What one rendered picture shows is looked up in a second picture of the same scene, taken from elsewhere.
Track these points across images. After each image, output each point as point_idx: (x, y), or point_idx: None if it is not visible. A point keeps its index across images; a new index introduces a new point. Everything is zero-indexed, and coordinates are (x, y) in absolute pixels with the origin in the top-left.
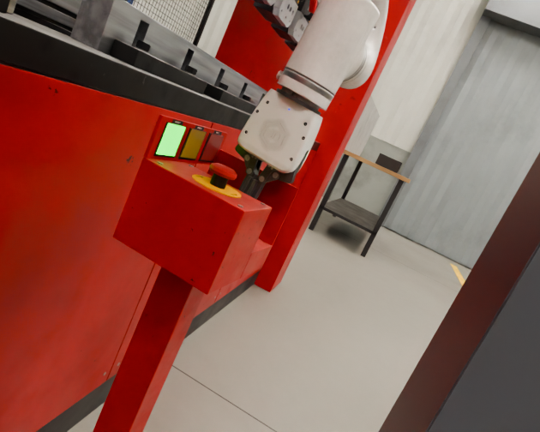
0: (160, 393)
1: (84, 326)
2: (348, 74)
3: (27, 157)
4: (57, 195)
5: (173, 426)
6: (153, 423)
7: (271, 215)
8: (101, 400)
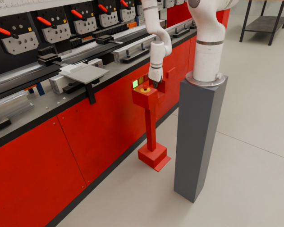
0: (171, 122)
1: (142, 114)
2: (163, 56)
3: (115, 95)
4: (123, 97)
5: (175, 129)
6: (169, 129)
7: (162, 87)
8: (156, 126)
